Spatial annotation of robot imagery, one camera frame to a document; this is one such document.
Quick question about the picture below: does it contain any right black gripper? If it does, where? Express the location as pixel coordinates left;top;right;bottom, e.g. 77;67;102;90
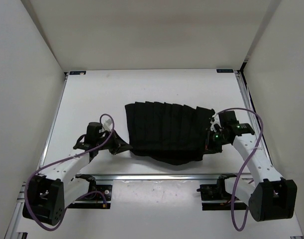
199;128;230;155

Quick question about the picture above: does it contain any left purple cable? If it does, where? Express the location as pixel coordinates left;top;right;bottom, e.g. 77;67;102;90
23;114;115;231

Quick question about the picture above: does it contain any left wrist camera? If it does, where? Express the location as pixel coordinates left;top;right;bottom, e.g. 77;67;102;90
84;122;104;144

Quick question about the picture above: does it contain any blue corner label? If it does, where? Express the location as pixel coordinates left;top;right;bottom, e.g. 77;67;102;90
216;69;234;73
69;71;86;75

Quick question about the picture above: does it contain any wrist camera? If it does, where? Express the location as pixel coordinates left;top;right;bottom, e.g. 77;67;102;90
218;111;239;128
84;122;104;144

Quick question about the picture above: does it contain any black skirt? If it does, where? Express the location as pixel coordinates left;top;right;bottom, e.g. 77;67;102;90
125;102;215;165

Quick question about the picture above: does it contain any left blue corner label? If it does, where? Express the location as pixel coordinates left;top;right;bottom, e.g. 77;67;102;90
69;71;86;75

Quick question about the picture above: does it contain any right blue corner label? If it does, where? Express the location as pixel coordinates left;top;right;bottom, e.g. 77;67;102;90
216;69;234;73

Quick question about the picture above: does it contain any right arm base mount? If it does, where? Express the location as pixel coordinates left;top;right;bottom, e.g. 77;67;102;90
197;174;236;211

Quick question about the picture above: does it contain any white front cover panel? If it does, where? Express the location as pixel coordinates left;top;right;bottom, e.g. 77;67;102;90
17;180;302;239

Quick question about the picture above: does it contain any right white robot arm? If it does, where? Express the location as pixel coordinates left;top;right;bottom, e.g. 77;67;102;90
203;117;298;222

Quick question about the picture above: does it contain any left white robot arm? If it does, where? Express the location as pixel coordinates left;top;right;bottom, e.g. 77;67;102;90
22;117;132;231

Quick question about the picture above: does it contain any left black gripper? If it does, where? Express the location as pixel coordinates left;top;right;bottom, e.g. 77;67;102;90
96;128;132;155

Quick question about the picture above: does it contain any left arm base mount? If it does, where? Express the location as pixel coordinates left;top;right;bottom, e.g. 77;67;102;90
65;174;112;210

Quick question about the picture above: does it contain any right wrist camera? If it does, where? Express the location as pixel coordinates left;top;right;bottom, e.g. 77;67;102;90
218;111;239;128

